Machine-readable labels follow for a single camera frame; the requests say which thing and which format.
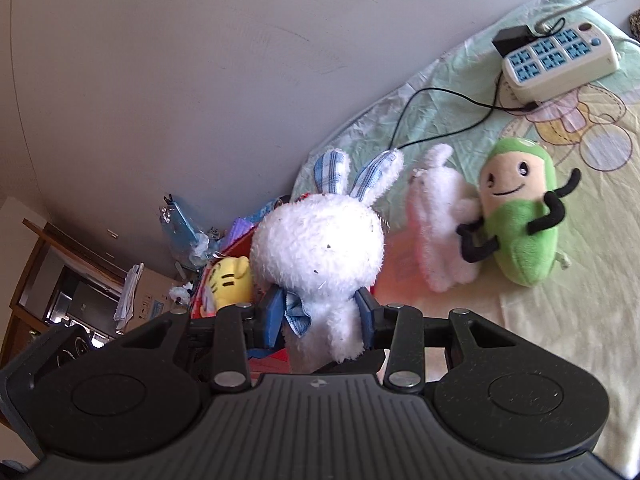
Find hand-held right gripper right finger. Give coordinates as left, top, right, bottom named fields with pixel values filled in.
left=356, top=287, right=521, bottom=392

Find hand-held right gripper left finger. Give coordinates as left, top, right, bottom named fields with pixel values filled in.
left=120, top=287, right=288, bottom=394

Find red cardboard box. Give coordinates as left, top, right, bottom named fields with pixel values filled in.
left=189, top=200, right=301, bottom=375

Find yellow tiger plush toy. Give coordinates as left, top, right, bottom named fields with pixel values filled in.
left=200, top=256, right=255, bottom=318

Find white rabbit plush toy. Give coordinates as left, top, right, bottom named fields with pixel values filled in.
left=249, top=147, right=405, bottom=372

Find green plush toy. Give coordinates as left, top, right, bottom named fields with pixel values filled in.
left=456, top=136, right=583, bottom=288

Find purple packet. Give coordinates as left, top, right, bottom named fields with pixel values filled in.
left=230, top=215, right=256, bottom=241

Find blue floral cloth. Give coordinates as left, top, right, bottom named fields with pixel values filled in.
left=250, top=199, right=288, bottom=221

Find brown cardboard box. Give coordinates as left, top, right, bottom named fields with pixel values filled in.
left=122, top=266, right=193, bottom=333

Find blue plastic bag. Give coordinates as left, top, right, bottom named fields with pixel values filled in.
left=159, top=194, right=221, bottom=267

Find white and pink plush toy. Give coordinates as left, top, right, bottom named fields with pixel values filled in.
left=405, top=143, right=483, bottom=292

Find white papers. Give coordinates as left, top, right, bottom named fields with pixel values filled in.
left=114, top=262, right=146, bottom=331

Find pale green printed bedsheet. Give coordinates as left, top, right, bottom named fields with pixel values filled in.
left=290, top=0, right=640, bottom=476

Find wooden cabinet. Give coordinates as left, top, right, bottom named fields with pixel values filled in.
left=0, top=217, right=126, bottom=356

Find black power adapter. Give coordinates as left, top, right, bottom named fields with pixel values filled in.
left=492, top=25, right=535, bottom=56

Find white and blue power strip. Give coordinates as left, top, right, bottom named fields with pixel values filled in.
left=501, top=21, right=621, bottom=105

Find thin black cable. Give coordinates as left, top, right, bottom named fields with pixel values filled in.
left=391, top=67, right=541, bottom=151

